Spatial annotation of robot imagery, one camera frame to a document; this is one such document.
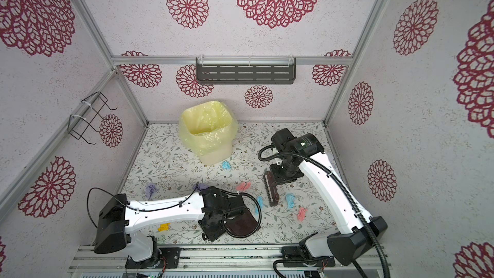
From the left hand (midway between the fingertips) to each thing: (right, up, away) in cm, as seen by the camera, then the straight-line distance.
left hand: (209, 236), depth 71 cm
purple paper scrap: (-31, +12, +19) cm, 39 cm away
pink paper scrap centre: (+12, +13, +22) cm, 28 cm away
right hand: (+26, +22, 0) cm, 34 cm away
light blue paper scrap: (+3, +23, +29) cm, 37 cm away
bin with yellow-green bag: (-6, +41, +29) cm, 50 cm away
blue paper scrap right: (+34, +8, +16) cm, 38 cm away
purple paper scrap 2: (-8, +13, +22) cm, 26 cm away
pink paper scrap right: (+38, +3, +14) cm, 41 cm away
